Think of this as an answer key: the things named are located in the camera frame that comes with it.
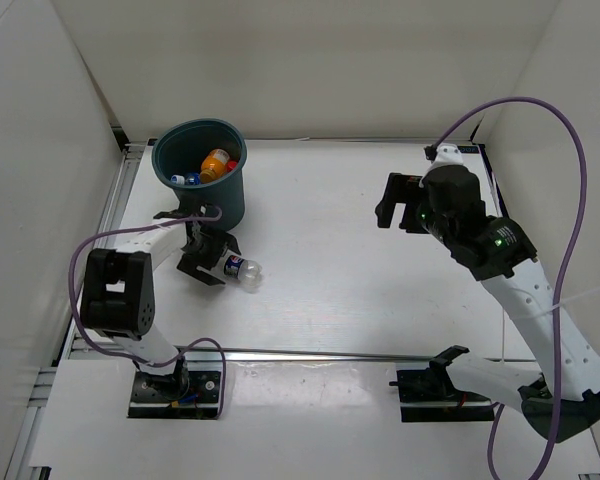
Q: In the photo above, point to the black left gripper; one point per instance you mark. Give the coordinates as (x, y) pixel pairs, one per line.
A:
(218, 239)

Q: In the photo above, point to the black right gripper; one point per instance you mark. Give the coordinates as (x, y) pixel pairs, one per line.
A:
(385, 210)

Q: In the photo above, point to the black cap Pepsi bottle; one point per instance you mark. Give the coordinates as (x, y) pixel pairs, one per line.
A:
(244, 273)

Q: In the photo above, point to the blue label water bottle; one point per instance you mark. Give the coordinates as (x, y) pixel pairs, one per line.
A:
(188, 179)

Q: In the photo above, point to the orange juice bottle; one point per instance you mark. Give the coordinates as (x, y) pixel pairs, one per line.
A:
(214, 166)

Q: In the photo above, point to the red label water bottle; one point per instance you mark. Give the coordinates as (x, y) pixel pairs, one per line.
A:
(231, 166)

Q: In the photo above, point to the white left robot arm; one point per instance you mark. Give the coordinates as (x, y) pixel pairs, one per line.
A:
(118, 300)

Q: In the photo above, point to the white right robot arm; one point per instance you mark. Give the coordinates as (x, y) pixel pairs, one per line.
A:
(446, 203)

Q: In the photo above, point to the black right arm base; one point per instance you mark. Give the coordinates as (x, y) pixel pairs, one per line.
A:
(423, 398)

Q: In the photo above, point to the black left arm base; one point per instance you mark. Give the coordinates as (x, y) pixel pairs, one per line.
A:
(189, 393)

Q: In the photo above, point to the dark green plastic bin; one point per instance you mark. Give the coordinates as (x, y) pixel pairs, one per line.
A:
(181, 151)

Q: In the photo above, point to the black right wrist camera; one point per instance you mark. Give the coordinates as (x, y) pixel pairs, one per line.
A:
(407, 185)

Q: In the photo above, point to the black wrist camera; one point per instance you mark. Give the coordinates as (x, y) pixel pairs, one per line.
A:
(407, 185)
(202, 213)

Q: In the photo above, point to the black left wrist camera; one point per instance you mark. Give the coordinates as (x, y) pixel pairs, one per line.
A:
(202, 213)

